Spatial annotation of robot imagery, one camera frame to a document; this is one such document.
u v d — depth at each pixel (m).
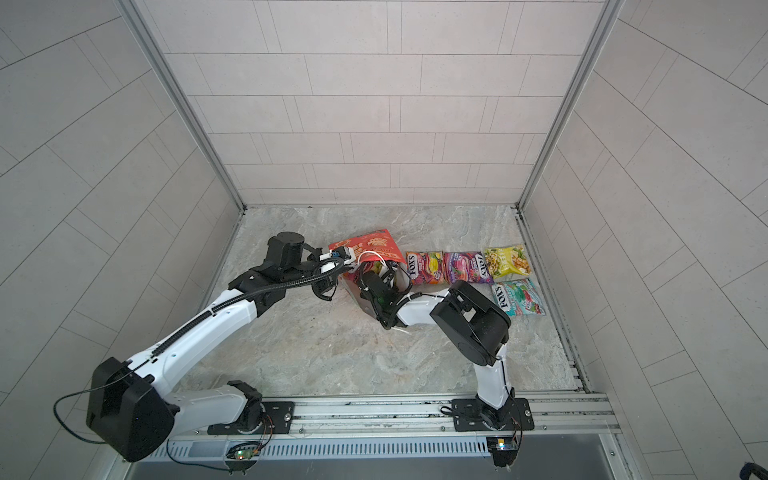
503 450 0.68
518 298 0.89
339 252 0.63
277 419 0.71
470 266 0.96
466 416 0.71
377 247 0.83
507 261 0.96
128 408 0.38
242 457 0.65
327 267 0.64
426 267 0.96
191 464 0.65
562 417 0.73
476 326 0.49
